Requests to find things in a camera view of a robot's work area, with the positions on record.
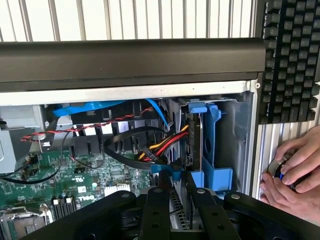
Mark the black keyboard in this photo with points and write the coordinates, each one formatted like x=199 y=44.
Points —
x=292 y=62

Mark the person's hand on knob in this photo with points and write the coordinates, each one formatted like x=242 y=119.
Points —
x=307 y=160

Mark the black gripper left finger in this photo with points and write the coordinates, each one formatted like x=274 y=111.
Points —
x=155 y=212

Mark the small black heatsink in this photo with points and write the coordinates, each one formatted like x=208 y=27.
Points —
x=63 y=207

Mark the empty blue disk carrier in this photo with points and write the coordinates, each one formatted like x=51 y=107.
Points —
x=215 y=172

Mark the green motherboard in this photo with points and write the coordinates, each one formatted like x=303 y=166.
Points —
x=95 y=175

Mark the black and silver PC case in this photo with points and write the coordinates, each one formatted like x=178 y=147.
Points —
x=125 y=62

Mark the white board connector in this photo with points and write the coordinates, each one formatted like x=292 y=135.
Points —
x=116 y=190

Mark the black fan shroud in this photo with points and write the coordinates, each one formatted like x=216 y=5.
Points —
x=125 y=112

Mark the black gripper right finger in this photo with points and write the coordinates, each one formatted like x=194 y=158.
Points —
x=212 y=215

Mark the silver metal drive cage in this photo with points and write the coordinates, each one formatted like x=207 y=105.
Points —
x=15 y=140

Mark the person's hand under knob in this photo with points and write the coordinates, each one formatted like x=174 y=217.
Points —
x=295 y=202

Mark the CPU socket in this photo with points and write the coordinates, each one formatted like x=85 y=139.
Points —
x=22 y=222

